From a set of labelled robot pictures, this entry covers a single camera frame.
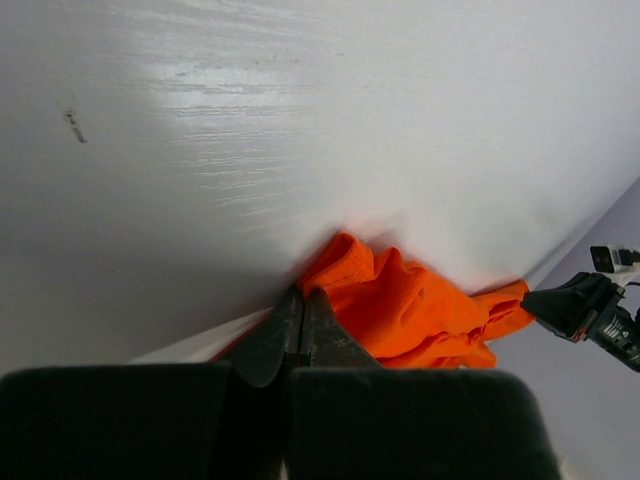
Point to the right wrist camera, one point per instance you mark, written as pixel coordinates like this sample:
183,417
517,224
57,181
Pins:
619,264

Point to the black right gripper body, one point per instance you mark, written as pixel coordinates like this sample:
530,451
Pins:
607,324

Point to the orange t shirt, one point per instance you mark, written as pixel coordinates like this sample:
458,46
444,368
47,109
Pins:
406,315

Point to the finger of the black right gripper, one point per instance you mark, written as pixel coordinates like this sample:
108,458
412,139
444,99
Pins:
571,310

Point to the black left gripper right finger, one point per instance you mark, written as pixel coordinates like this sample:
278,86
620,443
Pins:
361,423

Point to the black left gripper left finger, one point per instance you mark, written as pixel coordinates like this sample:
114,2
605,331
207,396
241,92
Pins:
217,420

